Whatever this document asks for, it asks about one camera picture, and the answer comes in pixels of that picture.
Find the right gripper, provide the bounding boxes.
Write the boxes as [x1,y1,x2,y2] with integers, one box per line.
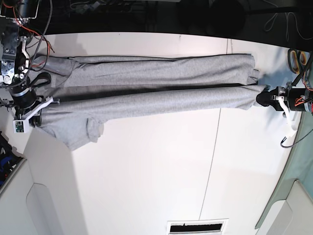
[9,89,60,127]

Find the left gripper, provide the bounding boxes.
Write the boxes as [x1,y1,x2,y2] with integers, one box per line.
[256,87,313,115]

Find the grey t-shirt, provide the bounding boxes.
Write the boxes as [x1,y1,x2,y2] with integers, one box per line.
[37,54,266,150]

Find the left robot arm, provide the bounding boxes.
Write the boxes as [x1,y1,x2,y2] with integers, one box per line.
[256,52,313,113]

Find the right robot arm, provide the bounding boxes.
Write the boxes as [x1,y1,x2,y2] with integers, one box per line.
[0,0,54,133]

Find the green plastic bin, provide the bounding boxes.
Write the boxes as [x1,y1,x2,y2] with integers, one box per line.
[255,114,313,235]

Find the white plastic bin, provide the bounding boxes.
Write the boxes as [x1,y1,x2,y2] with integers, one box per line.
[0,158,53,235]

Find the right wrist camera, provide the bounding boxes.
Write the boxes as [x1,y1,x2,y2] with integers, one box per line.
[13,119,30,133]

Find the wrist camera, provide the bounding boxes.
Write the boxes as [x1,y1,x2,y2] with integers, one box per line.
[286,122,297,138]
[13,119,30,133]

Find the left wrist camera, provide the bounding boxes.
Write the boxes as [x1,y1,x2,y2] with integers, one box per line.
[286,122,297,138]

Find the blue and black cable bundle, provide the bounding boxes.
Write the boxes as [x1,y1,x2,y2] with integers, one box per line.
[0,131,24,187]

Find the orange handled scissors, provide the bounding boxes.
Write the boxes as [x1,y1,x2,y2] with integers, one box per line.
[288,48,307,74]

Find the black cable on floor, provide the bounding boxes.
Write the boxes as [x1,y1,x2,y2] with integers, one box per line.
[264,9,311,42]

